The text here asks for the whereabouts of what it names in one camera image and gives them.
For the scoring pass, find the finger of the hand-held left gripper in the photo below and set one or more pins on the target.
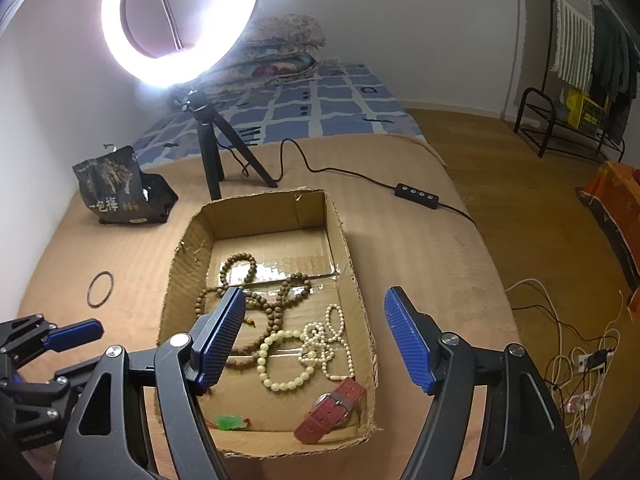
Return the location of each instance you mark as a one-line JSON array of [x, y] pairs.
[[75, 334], [45, 390]]

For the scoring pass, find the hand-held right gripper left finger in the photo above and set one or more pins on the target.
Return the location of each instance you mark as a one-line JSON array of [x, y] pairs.
[[220, 340]]

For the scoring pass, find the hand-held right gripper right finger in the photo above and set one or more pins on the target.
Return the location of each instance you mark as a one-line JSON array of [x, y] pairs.
[[410, 340]]

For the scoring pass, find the black bangle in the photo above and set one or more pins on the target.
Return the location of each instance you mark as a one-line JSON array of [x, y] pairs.
[[88, 292]]

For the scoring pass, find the cardboard box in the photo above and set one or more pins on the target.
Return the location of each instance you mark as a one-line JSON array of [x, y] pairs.
[[260, 215]]

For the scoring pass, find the black snack bag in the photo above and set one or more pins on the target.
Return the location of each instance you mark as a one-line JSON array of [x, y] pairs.
[[115, 180]]

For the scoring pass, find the black mini tripod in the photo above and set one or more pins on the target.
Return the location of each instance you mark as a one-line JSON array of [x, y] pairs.
[[207, 150]]

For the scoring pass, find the blue checked bed sheet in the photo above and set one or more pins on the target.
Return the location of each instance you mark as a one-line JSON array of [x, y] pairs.
[[340, 105]]

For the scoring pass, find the orange cloth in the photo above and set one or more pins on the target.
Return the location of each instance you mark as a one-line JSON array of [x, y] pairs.
[[620, 195]]

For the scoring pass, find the yellow box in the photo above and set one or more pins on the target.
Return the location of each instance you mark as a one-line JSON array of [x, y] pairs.
[[582, 110]]

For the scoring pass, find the folded floral quilt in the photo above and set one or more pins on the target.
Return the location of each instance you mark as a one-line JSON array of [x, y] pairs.
[[285, 45]]

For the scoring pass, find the phone holder with pole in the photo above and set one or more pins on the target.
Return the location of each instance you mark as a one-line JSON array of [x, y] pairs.
[[166, 5]]

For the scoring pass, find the white striped towel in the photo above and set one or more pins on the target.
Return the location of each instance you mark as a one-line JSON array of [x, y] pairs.
[[575, 35]]

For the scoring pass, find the dark hanging clothes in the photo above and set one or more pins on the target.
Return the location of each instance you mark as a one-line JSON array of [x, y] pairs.
[[610, 55]]

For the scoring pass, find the black metal clothes rack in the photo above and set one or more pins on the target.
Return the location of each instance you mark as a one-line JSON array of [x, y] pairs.
[[552, 20]]

